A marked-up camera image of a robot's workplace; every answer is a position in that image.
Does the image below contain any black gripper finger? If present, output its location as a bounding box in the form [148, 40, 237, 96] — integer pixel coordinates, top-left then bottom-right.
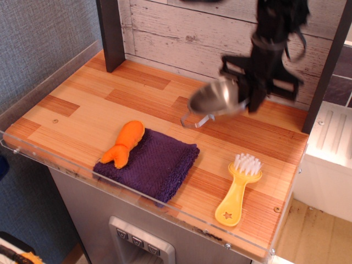
[237, 76, 254, 102]
[248, 82, 269, 113]

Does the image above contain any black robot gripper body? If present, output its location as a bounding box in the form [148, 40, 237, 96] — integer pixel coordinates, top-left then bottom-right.
[221, 41, 303, 101]

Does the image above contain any small stainless steel wok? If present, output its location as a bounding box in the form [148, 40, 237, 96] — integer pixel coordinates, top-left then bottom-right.
[180, 76, 250, 128]

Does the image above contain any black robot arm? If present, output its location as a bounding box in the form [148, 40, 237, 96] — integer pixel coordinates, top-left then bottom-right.
[221, 1, 310, 112]

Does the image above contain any orange plush fish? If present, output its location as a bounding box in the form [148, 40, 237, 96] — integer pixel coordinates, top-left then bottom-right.
[100, 120, 145, 169]

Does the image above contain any yellow scrub brush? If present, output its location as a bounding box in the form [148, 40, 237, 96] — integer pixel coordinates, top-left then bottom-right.
[214, 153, 262, 227]

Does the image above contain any white toy sink unit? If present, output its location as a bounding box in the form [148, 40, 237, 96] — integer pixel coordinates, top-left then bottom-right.
[293, 102, 351, 221]

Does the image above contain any purple knitted cloth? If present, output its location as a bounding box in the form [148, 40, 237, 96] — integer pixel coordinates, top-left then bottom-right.
[93, 129, 200, 203]

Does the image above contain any grey toy fridge cabinet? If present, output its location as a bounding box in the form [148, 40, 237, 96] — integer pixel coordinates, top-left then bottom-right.
[50, 169, 251, 263]

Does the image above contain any silver dispenser panel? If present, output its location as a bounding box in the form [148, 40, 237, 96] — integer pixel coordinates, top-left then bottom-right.
[108, 216, 176, 263]

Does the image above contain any clear acrylic edge guard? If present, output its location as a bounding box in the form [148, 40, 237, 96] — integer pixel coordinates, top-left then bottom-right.
[3, 125, 308, 263]

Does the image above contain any orange plush toy on floor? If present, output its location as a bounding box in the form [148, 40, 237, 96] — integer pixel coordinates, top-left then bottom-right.
[15, 252, 43, 264]

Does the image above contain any dark right shelf post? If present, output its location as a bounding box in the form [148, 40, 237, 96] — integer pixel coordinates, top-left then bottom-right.
[301, 0, 351, 134]

